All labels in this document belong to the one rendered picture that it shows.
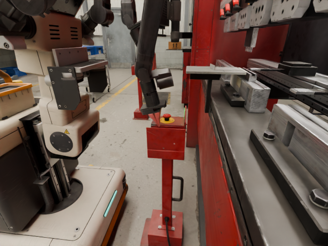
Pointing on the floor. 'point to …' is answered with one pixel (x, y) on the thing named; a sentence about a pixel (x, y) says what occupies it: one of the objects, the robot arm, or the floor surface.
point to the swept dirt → (197, 205)
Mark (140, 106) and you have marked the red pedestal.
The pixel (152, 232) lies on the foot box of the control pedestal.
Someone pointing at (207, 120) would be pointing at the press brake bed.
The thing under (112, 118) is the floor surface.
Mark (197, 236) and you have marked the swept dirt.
